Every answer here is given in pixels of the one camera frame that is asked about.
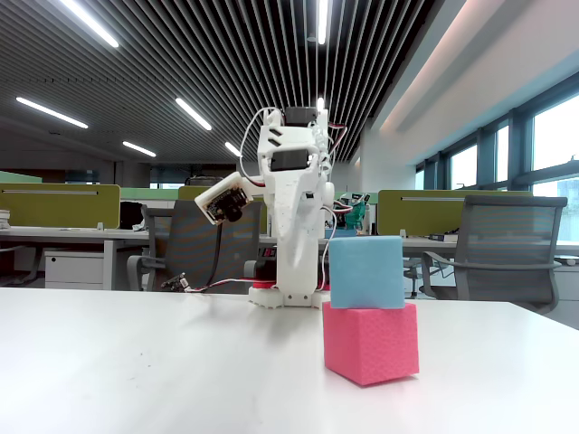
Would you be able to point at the grey mesh office chair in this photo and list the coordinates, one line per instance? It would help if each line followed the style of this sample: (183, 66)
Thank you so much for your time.
(190, 248)
(506, 226)

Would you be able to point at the small blue box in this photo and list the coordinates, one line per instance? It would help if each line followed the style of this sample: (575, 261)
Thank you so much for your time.
(341, 233)

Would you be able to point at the black box red display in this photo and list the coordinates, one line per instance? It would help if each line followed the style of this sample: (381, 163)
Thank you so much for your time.
(268, 252)

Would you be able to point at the green white desk gadget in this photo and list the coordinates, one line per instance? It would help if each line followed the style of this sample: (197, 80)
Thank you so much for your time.
(355, 212)

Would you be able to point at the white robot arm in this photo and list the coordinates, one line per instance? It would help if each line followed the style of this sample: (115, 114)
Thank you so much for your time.
(296, 276)

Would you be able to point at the white ceiling light strip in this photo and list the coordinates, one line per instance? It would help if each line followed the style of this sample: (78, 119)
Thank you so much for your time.
(322, 20)
(233, 150)
(50, 112)
(90, 25)
(138, 149)
(192, 113)

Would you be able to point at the black red table clamp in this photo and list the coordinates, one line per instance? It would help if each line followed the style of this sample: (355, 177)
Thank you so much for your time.
(260, 271)

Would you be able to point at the white office desk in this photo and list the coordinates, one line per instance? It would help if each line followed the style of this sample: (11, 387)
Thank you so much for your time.
(68, 234)
(429, 244)

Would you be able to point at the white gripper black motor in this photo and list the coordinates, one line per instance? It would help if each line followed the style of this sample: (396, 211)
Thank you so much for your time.
(289, 199)

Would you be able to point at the stack of white papers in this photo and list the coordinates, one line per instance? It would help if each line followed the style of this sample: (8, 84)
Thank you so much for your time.
(3, 219)

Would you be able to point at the white drawer cabinet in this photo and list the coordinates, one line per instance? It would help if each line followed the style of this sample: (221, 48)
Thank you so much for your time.
(72, 271)

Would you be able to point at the small black circuit board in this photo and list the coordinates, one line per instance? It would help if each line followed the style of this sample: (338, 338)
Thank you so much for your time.
(172, 282)

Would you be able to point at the black backpack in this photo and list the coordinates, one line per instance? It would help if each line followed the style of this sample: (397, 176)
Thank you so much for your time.
(131, 217)

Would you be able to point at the dark window frame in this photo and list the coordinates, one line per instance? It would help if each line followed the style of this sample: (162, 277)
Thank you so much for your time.
(518, 149)

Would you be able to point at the olive green desk partition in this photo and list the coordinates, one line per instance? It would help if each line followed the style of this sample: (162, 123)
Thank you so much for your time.
(59, 208)
(187, 194)
(420, 217)

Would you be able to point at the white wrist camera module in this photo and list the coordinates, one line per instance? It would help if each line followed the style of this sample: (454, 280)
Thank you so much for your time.
(224, 199)

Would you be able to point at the grey office chair base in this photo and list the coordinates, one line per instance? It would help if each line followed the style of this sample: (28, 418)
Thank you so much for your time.
(411, 267)

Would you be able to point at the red foam cube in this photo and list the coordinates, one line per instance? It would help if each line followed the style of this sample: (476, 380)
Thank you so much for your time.
(368, 343)

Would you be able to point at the blue foam cube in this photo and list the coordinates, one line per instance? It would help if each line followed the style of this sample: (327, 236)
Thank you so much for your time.
(366, 271)

